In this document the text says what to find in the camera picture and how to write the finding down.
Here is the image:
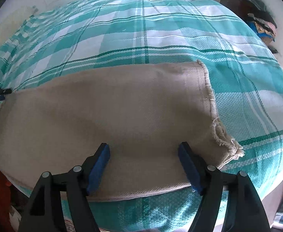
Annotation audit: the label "dark wooden dresser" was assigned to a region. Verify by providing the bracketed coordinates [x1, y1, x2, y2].
[220, 0, 251, 25]

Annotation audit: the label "beige pants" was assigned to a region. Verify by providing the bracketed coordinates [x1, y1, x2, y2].
[0, 59, 245, 202]

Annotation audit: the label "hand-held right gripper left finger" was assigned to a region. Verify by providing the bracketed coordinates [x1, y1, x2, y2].
[18, 143, 111, 232]

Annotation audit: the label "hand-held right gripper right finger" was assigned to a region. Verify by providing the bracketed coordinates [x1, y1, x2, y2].
[177, 142, 271, 232]

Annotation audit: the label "pile of clothes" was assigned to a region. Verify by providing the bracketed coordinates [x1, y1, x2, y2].
[232, 0, 279, 54]

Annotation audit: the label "teal plaid bedspread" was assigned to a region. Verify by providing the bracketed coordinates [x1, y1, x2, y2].
[0, 0, 283, 232]

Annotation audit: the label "cream headboard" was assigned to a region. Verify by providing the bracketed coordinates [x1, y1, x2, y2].
[0, 3, 39, 61]

